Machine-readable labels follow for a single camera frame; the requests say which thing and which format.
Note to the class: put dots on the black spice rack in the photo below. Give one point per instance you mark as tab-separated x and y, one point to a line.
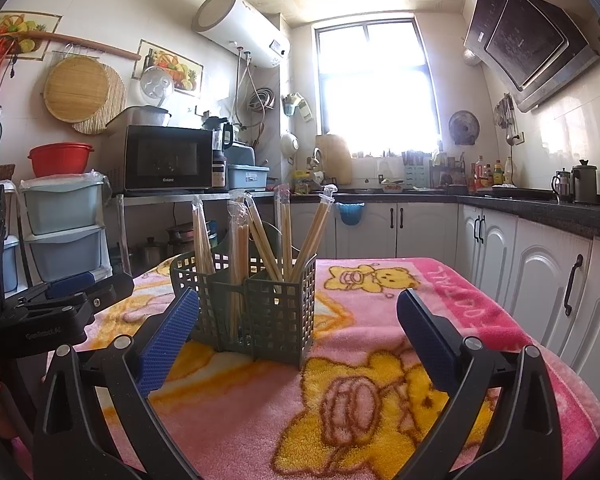
447	177

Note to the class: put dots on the dark metal kettle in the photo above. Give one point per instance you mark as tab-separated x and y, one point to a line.
585	185

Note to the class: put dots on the blue plastic tub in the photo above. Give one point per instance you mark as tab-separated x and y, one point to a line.
247	177

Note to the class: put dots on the stacked steel pots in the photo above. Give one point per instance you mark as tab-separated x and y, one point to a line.
177	235

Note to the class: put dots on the white hanging colander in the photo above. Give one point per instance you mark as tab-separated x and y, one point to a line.
289	142

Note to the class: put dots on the blue plastic drawer tower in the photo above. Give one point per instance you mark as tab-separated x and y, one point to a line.
62	205

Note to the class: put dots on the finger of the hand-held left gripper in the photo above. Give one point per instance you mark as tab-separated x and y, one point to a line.
70	282
112	290

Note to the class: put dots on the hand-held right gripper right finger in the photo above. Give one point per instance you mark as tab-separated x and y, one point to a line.
430	340

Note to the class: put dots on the hanging utensil holder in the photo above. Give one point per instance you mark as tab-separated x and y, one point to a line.
291	106

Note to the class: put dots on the pink printed blanket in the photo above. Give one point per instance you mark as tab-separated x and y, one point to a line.
360	410

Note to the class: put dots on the green plastic utensil basket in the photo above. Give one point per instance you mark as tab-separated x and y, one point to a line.
275	310

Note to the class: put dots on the small hanging utensils bunch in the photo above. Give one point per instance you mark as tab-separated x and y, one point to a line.
506	112

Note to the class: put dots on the blue hanging bin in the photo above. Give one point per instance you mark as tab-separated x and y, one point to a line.
351	214

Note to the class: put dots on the round bamboo mat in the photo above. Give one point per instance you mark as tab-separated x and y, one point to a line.
117	100

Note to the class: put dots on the group of condiment bottles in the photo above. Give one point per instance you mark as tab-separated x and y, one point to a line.
485	175

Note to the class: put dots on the white plastic food cover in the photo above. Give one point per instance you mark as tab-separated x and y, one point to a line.
157	85

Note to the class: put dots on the black microwave oven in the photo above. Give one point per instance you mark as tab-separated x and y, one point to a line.
165	160

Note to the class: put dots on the grey storage box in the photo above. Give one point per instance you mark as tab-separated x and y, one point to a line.
240	152

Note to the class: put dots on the fruit wall poster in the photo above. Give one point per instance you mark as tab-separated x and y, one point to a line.
25	22
180	65

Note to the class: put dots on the white water heater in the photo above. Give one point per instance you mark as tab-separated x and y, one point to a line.
235	25

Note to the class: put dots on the steel pot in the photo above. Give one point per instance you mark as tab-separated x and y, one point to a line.
145	116

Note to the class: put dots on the wooden cutting board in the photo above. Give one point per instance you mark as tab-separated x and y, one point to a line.
335	160

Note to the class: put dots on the black range hood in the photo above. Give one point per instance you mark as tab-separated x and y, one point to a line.
525	45

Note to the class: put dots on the bowl of food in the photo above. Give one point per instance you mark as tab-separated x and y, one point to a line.
392	187

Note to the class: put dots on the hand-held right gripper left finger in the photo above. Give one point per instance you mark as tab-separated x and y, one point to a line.
167	340

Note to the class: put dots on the round bamboo tray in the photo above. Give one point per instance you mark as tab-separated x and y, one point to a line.
75	87

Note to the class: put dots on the metal shelf table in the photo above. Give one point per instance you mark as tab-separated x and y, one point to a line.
155	195

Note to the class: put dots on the black induction cooker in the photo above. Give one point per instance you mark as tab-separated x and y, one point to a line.
520	192

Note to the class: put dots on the black kitchen countertop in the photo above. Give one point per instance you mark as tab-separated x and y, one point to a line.
580	215

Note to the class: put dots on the wooden rolling pin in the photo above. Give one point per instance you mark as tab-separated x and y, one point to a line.
90	42

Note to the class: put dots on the red plastic basin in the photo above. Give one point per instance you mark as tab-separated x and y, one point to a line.
60	160

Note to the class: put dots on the small wall fan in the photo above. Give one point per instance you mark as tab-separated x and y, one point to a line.
464	126

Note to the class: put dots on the pale plastic drawer tower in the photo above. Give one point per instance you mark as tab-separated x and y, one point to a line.
11	260

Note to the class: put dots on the kitchen window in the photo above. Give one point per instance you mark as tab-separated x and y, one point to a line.
375	95

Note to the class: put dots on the white kitchen base cabinets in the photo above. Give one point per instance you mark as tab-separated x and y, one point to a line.
430	230

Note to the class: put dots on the black blender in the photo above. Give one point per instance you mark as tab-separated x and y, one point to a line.
215	130

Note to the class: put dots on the sink faucet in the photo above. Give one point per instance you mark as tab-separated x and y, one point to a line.
316	160

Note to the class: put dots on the bunch of chopsticks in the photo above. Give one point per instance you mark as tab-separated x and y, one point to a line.
200	240

